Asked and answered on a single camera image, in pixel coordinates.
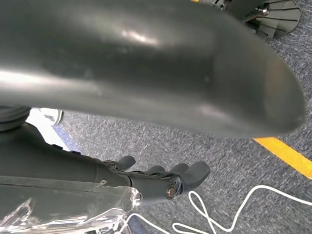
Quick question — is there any long white floor cable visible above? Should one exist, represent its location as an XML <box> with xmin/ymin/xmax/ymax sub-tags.
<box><xmin>116</xmin><ymin>184</ymin><xmax>312</xmax><ymax>234</ymax></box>

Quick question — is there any white rounded plastic piece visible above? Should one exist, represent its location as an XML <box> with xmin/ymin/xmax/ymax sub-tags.
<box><xmin>39</xmin><ymin>108</ymin><xmax>64</xmax><ymax>127</ymax></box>

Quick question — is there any yellow floor tape marking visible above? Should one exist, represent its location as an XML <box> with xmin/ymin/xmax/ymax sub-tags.
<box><xmin>253</xmin><ymin>136</ymin><xmax>312</xmax><ymax>180</ymax></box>

